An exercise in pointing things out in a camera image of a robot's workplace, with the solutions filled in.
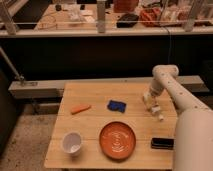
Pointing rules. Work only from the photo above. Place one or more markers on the metal clamp rod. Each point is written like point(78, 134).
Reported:
point(20, 78)

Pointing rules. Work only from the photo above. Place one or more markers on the white cup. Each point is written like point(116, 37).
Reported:
point(72, 143)

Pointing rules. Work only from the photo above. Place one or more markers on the orange box on bench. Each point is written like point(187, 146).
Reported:
point(149, 16)

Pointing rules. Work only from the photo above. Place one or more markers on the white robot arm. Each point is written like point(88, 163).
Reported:
point(193, 144)

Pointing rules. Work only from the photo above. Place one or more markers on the wooden table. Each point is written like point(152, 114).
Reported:
point(90, 122)

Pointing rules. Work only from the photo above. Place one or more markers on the black rectangular case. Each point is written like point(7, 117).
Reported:
point(162, 143)

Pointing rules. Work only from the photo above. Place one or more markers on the orange carrot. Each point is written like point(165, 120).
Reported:
point(79, 108)

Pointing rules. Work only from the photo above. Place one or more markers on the blue sponge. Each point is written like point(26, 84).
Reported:
point(116, 106)

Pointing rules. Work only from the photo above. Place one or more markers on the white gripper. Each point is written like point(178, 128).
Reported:
point(151, 102)

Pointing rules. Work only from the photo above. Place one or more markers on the black bag on bench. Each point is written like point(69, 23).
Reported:
point(127, 20)

